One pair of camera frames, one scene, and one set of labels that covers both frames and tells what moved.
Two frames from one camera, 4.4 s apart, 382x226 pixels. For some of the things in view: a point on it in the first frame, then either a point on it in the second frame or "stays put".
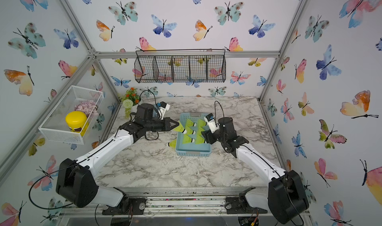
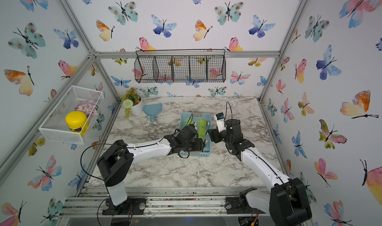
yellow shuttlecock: x=199 y=138 stays put
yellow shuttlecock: x=201 y=123 stays put
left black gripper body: x=156 y=125 -> x=195 y=146
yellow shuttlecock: x=190 y=123 stays put
